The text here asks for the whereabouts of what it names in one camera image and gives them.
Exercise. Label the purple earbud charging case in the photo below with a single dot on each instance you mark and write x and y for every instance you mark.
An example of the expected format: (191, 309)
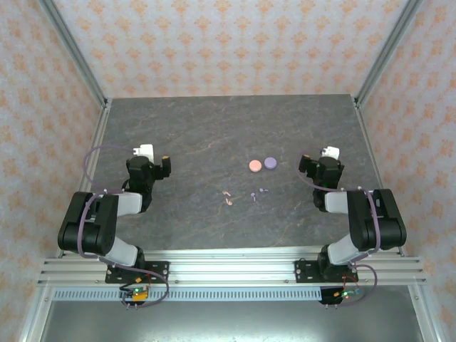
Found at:
(270, 162)

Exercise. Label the pink earbud charging case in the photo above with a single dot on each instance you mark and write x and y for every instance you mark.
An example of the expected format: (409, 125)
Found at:
(255, 166)

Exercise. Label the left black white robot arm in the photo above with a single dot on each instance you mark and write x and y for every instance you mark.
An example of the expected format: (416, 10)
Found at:
(92, 228)

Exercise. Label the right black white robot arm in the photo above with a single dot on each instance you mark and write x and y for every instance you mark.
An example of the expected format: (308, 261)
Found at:
(384, 221)

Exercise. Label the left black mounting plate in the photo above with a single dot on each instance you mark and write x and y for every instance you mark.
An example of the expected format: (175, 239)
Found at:
(158, 272)

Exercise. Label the black mounting plate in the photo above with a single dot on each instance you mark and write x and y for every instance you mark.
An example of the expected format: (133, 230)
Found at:
(303, 272)
(158, 272)

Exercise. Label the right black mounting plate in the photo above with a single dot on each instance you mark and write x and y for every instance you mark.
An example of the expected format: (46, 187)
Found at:
(303, 272)

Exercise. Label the grey metal lower panel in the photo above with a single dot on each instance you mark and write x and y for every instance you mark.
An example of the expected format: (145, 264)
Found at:
(231, 324)

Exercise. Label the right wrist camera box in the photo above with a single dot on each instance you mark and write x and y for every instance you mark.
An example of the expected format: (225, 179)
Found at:
(331, 151)

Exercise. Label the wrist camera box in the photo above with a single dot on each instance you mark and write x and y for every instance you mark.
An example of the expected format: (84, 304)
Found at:
(146, 151)
(331, 151)

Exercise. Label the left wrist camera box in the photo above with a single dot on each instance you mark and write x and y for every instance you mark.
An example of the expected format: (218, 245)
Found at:
(146, 151)

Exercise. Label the right aluminium side rail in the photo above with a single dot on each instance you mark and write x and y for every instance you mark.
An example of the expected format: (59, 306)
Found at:
(370, 142)

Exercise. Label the aluminium side rail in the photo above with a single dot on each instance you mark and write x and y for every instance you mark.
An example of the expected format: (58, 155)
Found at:
(370, 142)
(97, 135)

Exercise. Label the left aluminium side rail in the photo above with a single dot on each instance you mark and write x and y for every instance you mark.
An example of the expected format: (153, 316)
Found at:
(97, 135)

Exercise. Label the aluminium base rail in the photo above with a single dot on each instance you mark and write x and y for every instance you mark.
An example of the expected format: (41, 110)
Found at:
(231, 270)

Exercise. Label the right aluminium frame post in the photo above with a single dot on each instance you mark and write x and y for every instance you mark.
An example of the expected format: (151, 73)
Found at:
(386, 53)

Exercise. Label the aluminium frame post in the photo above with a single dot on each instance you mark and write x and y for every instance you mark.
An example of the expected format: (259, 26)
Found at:
(75, 53)
(386, 53)

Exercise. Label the left aluminium frame post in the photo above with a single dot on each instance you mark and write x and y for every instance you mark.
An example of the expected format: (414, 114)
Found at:
(75, 53)

